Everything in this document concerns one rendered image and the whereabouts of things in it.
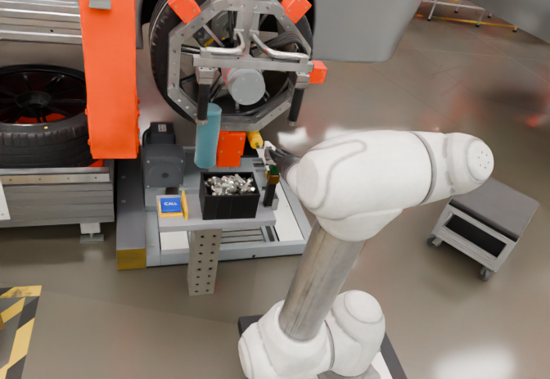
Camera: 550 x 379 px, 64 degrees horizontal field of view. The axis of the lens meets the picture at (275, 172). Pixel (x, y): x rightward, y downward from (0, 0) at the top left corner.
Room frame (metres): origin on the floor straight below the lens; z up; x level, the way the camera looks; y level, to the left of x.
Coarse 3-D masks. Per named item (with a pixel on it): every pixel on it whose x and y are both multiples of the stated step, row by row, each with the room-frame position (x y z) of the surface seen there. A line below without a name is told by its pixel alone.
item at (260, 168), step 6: (258, 162) 2.03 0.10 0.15; (258, 168) 1.94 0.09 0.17; (264, 168) 1.96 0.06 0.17; (258, 174) 1.91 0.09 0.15; (264, 174) 1.93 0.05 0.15; (264, 180) 1.88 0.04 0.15; (264, 186) 1.83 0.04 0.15; (174, 192) 1.66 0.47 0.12; (276, 192) 1.77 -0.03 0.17; (276, 198) 1.74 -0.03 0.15; (276, 204) 1.72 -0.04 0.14
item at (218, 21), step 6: (222, 12) 2.04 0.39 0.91; (216, 18) 2.02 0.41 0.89; (222, 18) 2.03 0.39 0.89; (210, 24) 2.05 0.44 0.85; (216, 24) 2.02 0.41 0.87; (222, 24) 2.03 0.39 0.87; (216, 30) 2.02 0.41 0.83; (222, 30) 2.03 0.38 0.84; (210, 36) 2.05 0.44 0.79; (222, 36) 2.03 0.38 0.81; (228, 36) 2.04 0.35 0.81; (204, 42) 2.04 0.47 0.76
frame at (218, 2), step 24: (216, 0) 1.54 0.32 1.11; (240, 0) 1.58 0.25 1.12; (264, 0) 1.65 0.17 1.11; (192, 24) 1.52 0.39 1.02; (288, 24) 1.65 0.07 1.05; (168, 48) 1.53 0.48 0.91; (168, 72) 1.53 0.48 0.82; (288, 96) 1.69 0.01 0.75; (240, 120) 1.64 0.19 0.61; (264, 120) 1.64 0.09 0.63
